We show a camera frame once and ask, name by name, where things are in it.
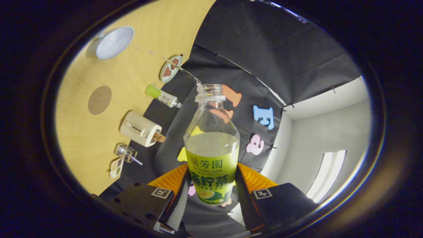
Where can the brown food piece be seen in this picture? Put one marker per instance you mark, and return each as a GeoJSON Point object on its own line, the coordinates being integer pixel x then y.
{"type": "Point", "coordinates": [167, 72]}
{"type": "Point", "coordinates": [174, 63]}

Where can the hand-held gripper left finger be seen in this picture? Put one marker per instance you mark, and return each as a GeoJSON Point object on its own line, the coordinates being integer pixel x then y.
{"type": "Point", "coordinates": [176, 208]}

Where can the round brown coaster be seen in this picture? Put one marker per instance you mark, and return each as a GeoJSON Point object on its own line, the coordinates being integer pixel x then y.
{"type": "Point", "coordinates": [99, 100]}

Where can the wooden table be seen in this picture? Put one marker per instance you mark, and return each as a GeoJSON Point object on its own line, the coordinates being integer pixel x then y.
{"type": "Point", "coordinates": [86, 138]}

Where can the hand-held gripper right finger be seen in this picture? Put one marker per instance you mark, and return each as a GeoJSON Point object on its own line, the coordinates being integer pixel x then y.
{"type": "Point", "coordinates": [246, 205]}

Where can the pale green plate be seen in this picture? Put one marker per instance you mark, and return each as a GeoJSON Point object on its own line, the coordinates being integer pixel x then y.
{"type": "Point", "coordinates": [164, 78]}

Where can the brown toast slice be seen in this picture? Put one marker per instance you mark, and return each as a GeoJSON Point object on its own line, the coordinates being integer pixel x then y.
{"type": "Point", "coordinates": [160, 137]}

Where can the cream toaster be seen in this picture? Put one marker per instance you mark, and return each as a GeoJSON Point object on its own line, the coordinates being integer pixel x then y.
{"type": "Point", "coordinates": [138, 129]}

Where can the white cup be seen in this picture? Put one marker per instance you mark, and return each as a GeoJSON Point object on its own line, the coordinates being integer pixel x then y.
{"type": "Point", "coordinates": [114, 43]}

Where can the white divided grain dish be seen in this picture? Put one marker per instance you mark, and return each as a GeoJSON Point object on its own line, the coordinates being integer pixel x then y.
{"type": "Point", "coordinates": [116, 168]}

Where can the ceiling light panel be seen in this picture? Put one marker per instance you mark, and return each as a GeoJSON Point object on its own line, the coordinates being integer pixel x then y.
{"type": "Point", "coordinates": [325, 177]}

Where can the slim green drink bottle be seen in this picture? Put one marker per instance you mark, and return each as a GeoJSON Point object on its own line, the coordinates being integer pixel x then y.
{"type": "Point", "coordinates": [163, 96]}

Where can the pale straw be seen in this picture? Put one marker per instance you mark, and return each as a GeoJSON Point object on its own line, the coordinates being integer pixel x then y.
{"type": "Point", "coordinates": [137, 161]}

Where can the green label juice bottle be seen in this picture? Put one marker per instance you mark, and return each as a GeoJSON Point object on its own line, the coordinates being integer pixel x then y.
{"type": "Point", "coordinates": [211, 155]}

